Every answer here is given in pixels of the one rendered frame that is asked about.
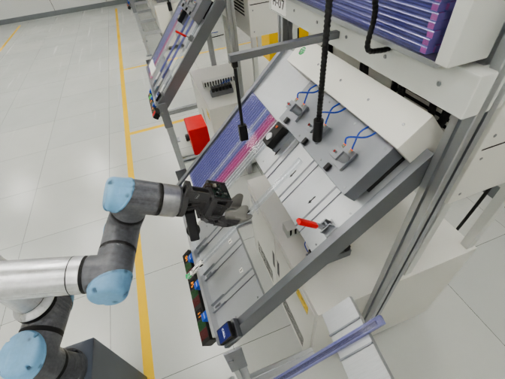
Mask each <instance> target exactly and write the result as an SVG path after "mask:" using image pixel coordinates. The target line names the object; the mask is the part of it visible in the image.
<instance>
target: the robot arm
mask: <svg viewBox="0 0 505 379"><path fill-rule="evenodd" d="M242 201H243V194H241V193H238V194H237V195H235V196H234V197H233V198H231V196H230V195H229V192H228V189H227V187H226V185H225V183H223V182H219V181H214V180H206V182H205V184H204V186H203V187H198V186H192V185H191V182H190V181H187V180H185V181H184V183H183V186H178V185H173V184H167V183H158V182H153V181H148V180H138V179H133V178H132V177H109V178H108V179H107V181H106V184H105V187H104V195H103V202H102V207H103V209H104V210H105V211H109V212H110V213H109V215H108V218H107V222H106V223H105V225H104V228H103V235H102V239H101V243H100V247H99V249H98V254H97V255H90V256H63V257H50V258H38V259H14V260H6V259H5V258H4V257H3V256H2V255H0V303H1V304H3V305H4V306H6V307H7V308H10V309H11V310H12V311H13V317H14V319H15V320H17V321H18V322H20V323H22V325H21V327H20V330H19V332H18V333H17V334H15V335H14V336H12V337H11V338H10V341H9V342H6V343H5V344H4V346H3V347H2V349H1V350H0V376H1V377H2V378H4V379H84V378H85V376H86V372H87V367H88V362H87V358H86V355H85V354H84V353H83V352H82V351H80V350H78V349H77V348H73V347H60V345H61V343H62V338H63V335H64V332H65V328H66V325H67V322H68V318H69V315H70V313H71V310H72V308H73V305H74V295H80V294H86V297H87V298H88V300H89V301H90V302H92V303H94V304H96V305H116V304H119V303H120V302H122V301H124V300H125V299H126V298H127V296H128V294H129V290H130V286H131V283H132V279H133V274H132V273H133V268H134V263H135V255H136V252H137V247H138V239H139V234H140V230H141V225H142V223H143V221H144V218H145V216H146V215H153V216H162V217H183V216H184V214H185V217H186V223H187V228H186V233H187V235H188V236H189V237H190V241H197V240H199V239H200V237H199V234H200V231H201V229H200V226H199V225H198V224H197V220H196V216H195V212H196V215H197V218H198V219H199V218H200V219H201V220H202V221H204V222H205V223H209V224H213V225H214V226H221V227H230V226H236V225H237V224H240V223H244V222H246V221H247V220H249V219H251V218H252V217H253V216H252V214H247V211H248V210H249V207H248V206H247V205H242ZM224 213H225V216H223V214H224Z"/></svg>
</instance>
